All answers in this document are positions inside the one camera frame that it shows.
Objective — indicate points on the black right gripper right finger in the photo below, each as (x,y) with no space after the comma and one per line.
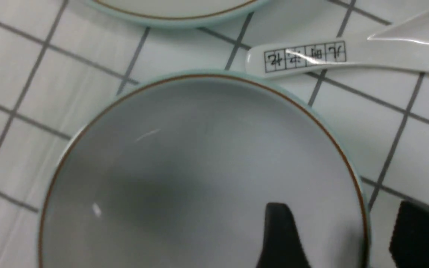
(409,245)

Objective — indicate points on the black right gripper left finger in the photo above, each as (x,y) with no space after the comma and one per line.
(282,247)

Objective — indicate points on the light blue bowl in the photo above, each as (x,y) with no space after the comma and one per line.
(177,173)

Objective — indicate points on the white spoon with label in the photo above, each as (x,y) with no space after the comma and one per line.
(401,46)

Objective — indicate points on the light blue plate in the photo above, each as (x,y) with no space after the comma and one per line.
(176,14)

